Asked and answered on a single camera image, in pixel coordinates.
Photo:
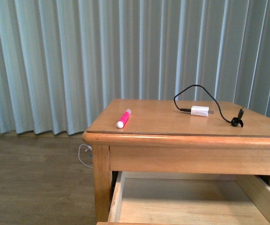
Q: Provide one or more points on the pink highlighter marker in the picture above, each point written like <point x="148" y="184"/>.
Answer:
<point x="123" y="120"/>

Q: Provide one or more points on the wooden drawer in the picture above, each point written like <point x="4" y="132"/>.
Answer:
<point x="150" y="198"/>

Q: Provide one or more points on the wooden nightstand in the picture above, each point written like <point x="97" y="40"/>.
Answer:
<point x="158" y="138"/>

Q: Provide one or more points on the white usb charger adapter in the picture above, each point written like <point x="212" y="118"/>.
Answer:
<point x="201" y="111"/>

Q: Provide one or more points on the light blue curtain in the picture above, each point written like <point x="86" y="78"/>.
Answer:
<point x="63" y="61"/>

